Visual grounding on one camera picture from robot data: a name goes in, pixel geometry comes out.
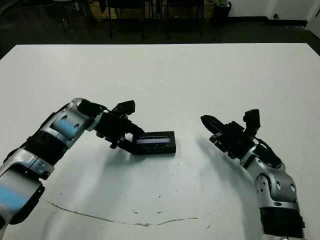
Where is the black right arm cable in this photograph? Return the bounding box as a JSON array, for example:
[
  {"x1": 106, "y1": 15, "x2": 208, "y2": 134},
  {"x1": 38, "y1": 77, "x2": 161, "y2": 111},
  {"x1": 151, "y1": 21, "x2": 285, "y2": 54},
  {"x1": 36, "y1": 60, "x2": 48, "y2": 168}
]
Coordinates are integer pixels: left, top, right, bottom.
[{"x1": 253, "y1": 136, "x2": 282, "y2": 167}]

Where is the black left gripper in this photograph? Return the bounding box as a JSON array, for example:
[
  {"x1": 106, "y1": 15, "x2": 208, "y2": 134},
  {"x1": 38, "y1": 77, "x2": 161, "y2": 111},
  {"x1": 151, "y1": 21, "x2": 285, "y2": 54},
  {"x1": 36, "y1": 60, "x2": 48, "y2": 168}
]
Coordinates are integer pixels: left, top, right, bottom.
[{"x1": 95, "y1": 109, "x2": 146, "y2": 155}]

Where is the black waste bin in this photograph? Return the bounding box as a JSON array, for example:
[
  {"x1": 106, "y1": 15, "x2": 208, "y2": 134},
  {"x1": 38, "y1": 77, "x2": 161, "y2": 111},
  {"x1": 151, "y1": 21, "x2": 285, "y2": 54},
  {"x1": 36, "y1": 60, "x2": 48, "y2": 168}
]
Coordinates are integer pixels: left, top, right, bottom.
[{"x1": 211, "y1": 0, "x2": 233, "y2": 26}]

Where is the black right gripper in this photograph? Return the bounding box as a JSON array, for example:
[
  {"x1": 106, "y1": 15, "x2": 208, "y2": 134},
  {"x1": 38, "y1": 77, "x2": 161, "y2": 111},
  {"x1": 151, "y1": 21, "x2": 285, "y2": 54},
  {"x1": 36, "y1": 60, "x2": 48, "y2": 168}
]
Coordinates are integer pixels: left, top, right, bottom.
[{"x1": 200, "y1": 114, "x2": 258, "y2": 160}]

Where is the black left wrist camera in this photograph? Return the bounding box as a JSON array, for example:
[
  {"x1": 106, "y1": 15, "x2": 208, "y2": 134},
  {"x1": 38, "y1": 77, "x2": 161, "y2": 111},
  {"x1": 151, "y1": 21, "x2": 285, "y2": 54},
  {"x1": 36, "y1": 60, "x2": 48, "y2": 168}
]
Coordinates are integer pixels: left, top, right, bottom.
[{"x1": 115, "y1": 99, "x2": 137, "y2": 117}]

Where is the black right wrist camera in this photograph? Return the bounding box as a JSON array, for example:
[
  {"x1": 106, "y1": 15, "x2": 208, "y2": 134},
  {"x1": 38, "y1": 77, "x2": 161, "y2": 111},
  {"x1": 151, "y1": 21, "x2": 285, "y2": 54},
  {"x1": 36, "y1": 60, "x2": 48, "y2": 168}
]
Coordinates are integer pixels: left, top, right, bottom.
[{"x1": 242, "y1": 108, "x2": 261, "y2": 138}]

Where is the black printed box lid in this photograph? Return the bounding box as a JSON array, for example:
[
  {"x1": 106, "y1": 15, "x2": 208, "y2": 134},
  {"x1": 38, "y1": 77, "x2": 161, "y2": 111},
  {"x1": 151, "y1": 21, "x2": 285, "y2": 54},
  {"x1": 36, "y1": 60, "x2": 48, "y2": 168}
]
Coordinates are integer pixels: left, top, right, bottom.
[{"x1": 131, "y1": 130, "x2": 177, "y2": 157}]

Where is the black metal-legged chair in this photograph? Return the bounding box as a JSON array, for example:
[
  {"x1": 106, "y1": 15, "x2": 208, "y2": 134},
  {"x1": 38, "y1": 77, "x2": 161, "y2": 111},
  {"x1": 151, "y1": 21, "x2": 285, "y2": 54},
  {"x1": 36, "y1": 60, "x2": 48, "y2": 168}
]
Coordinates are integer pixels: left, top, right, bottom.
[
  {"x1": 106, "y1": 0, "x2": 146, "y2": 42},
  {"x1": 165, "y1": 0, "x2": 207, "y2": 39}
]

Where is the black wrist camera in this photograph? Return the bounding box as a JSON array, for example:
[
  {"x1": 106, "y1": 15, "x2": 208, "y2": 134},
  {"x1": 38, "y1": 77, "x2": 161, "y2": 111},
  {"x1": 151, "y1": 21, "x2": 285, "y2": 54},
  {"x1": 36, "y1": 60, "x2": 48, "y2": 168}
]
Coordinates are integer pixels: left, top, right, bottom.
[
  {"x1": 242, "y1": 108, "x2": 261, "y2": 138},
  {"x1": 115, "y1": 99, "x2": 137, "y2": 117}
]

